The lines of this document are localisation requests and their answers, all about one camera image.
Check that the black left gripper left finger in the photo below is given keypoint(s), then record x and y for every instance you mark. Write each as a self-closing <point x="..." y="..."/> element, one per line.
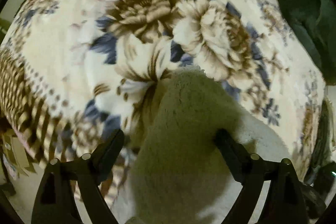
<point x="55" y="202"/>

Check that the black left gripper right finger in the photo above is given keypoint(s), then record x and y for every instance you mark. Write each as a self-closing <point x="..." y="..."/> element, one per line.
<point x="284" y="200"/>

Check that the grey fleece pants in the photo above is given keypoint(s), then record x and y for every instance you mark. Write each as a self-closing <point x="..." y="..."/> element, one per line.
<point x="179" y="175"/>

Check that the floral bed blanket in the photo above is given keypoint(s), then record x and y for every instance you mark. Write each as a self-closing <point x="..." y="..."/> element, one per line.
<point x="72" y="71"/>

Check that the dark green folded blanket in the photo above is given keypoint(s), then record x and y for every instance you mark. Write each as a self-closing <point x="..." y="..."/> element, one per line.
<point x="313" y="23"/>

